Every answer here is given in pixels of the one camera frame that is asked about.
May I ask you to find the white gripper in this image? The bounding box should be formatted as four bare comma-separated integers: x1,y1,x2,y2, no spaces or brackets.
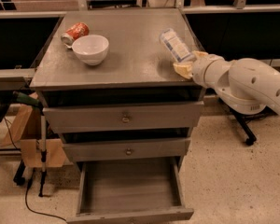
174,50,231,89

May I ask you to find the plastic bottle with white cap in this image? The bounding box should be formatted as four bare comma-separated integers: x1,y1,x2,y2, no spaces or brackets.
159,28,195,63

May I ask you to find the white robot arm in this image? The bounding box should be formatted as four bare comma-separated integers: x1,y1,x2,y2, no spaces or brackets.
173,51,280,116

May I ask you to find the grey top drawer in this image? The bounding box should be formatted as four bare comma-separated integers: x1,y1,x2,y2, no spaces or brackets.
43,102,203,133

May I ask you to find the grey drawer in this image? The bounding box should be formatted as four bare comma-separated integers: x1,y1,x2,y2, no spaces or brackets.
43,102,203,133
66,157,193,224
63,138,190,162

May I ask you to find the grey drawer cabinet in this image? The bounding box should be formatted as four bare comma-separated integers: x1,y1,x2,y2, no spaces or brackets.
30,8,213,173

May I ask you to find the grey middle drawer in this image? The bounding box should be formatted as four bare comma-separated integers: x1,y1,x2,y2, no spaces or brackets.
63,138,190,162

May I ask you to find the grey bottom drawer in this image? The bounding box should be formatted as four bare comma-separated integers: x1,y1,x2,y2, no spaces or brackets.
66,157,193,224

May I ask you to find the black table leg with caster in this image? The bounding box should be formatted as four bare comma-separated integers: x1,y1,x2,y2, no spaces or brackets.
231,108,257,146

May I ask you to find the white ceramic bowl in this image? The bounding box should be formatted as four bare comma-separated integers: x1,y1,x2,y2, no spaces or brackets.
72,35,109,65

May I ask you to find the orange soda can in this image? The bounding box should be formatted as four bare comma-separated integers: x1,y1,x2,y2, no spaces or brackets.
61,22,90,48

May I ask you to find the tripod stand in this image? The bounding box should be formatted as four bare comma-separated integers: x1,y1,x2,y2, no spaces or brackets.
38,113,47,197

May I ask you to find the brown cardboard box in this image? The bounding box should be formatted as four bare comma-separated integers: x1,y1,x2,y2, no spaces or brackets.
1,105,66,168

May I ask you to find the green handled tool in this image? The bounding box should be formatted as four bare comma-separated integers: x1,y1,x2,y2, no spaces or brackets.
13,91,41,107

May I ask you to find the black floor cable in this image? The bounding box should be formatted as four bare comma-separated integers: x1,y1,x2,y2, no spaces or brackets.
24,177,68,223

